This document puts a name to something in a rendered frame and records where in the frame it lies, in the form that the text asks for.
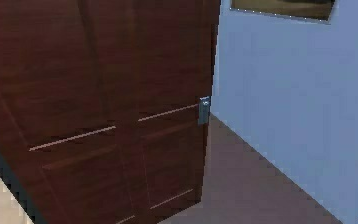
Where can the framed picture on wall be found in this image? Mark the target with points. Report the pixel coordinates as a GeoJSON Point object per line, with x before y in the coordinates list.
{"type": "Point", "coordinates": [283, 7]}

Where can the dark brown room door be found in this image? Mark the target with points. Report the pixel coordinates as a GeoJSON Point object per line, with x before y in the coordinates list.
{"type": "Point", "coordinates": [97, 83]}

